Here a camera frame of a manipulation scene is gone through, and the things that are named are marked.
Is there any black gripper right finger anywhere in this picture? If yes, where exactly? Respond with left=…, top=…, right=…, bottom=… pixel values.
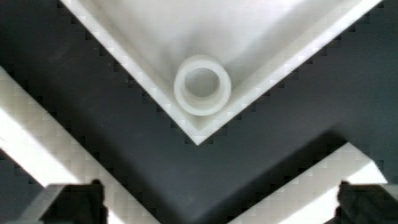
left=331, top=181, right=398, bottom=224

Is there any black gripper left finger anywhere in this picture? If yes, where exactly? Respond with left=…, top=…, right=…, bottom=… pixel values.
left=17, top=179, right=111, bottom=224

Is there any white square tabletop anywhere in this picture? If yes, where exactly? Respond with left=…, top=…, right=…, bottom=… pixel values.
left=61, top=0, right=383, bottom=143

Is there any white U-shaped obstacle fence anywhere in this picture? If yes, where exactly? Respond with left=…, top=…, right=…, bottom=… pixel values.
left=0, top=68, right=388, bottom=224

